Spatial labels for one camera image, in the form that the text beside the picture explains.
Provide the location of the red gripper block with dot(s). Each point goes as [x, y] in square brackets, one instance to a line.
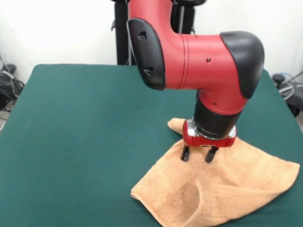
[201, 142]

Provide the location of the dark green table cloth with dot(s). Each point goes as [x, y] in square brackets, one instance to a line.
[71, 153]

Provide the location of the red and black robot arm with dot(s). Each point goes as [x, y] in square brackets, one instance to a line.
[201, 63]

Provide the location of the tan terry towel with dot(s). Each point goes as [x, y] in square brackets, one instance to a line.
[225, 179]

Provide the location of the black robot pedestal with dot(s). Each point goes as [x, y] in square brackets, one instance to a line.
[122, 35]

